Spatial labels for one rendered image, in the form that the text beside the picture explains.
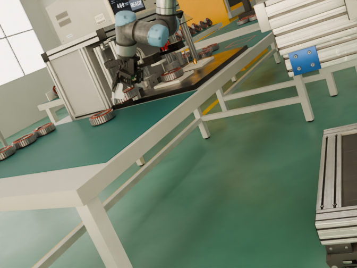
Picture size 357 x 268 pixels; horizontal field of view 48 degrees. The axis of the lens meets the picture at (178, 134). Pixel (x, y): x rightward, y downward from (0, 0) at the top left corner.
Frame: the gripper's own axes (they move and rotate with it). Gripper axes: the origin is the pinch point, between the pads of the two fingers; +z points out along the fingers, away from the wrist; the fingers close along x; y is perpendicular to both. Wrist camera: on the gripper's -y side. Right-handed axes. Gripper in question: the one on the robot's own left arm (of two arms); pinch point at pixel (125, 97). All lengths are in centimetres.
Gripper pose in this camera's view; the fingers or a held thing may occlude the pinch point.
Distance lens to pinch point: 164.9
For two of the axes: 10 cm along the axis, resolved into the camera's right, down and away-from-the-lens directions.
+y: 7.8, 3.9, -4.8
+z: -0.4, 8.0, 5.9
